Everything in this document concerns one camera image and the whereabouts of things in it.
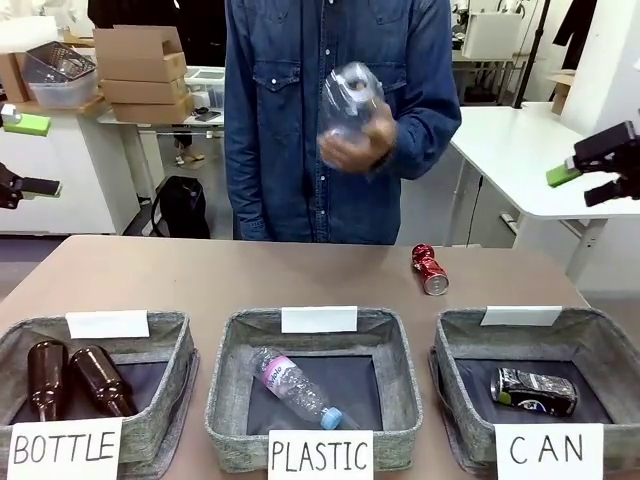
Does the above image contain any clear plastic bottle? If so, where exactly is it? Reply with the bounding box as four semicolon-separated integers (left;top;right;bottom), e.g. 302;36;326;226
319;61;390;147

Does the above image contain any crushed red can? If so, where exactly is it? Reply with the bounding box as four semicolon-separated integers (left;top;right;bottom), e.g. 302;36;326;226
410;243;450;297

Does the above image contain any black backpack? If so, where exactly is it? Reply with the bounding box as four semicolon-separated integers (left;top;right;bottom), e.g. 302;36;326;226
149;174;212;240

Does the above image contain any crushed black can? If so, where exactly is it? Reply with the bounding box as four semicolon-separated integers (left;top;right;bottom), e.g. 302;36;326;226
489;367;579;418

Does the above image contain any grey basket labelled plastic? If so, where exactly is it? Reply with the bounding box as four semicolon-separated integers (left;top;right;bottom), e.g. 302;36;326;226
204;307;424;474

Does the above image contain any plastic bottle with pink label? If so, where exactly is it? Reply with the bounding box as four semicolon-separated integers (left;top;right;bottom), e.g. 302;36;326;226
251;345;344;432

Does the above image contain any white side table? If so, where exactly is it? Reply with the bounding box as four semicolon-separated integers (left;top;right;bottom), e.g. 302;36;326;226
447;102;640;292

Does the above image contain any small brown cardboard box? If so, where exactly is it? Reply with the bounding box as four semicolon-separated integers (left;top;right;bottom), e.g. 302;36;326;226
0;52;32;104

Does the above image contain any black hanging jacket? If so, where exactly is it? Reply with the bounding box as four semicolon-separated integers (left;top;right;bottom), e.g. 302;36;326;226
553;0;600;71

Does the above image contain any white equipment box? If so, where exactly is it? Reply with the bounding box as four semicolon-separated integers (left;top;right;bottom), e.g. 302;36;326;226
460;10;524;59

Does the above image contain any person's right forearm denim sleeve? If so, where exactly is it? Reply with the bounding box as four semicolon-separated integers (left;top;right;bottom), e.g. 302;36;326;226
223;124;267;241

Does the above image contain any white paper label CAN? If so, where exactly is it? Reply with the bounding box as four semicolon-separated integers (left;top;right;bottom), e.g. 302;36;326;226
493;422;605;480

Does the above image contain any white plastic bin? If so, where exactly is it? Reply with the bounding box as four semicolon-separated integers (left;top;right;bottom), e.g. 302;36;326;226
185;64;226;109

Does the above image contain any white paper label PLASTIC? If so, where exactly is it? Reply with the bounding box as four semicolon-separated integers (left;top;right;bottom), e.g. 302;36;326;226
267;428;375;480

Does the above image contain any person's left hand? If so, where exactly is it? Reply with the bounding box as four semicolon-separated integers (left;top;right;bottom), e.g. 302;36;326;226
318;106;400;177

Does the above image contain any grey basket labelled can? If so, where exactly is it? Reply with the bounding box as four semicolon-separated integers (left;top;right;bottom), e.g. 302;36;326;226
428;305;640;474

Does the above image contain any grey basket labelled bottle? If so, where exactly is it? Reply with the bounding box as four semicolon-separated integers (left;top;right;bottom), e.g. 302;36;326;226
0;309;200;480

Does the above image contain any white paper label BOTTLE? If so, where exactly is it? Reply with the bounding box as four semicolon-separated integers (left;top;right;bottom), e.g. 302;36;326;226
8;414;124;480

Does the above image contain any person's left forearm denim sleeve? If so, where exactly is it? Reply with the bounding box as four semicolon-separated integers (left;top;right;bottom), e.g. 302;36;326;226
380;97;463;182

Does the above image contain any brown glass bottle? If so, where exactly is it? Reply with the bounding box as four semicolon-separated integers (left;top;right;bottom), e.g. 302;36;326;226
69;345;139;418
25;339;70;422

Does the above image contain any person's blue denim shirt torso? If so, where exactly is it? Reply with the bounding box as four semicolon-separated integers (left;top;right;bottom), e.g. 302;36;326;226
223;0;463;246

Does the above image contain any open cardboard box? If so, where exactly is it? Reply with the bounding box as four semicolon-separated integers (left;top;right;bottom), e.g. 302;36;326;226
92;24;189;84

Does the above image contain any clear plastic storage container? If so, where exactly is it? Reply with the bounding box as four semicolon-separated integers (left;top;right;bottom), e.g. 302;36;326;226
24;41;99;109

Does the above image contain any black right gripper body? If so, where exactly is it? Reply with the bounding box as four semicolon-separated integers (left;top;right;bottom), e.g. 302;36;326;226
573;121;640;174

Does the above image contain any black tripod pole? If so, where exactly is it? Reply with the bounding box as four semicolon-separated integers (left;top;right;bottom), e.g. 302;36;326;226
513;0;551;109

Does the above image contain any blank white card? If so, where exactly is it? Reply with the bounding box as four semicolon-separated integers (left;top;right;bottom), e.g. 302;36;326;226
65;309;151;340
280;306;359;335
479;305;564;327

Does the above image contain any leaning cardboard piece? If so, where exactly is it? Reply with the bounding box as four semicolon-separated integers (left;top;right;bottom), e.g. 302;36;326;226
547;69;577;117

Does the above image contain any closed flat cardboard box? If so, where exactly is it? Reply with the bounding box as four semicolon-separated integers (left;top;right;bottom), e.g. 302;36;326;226
110;94;196;125
99;74;191;106

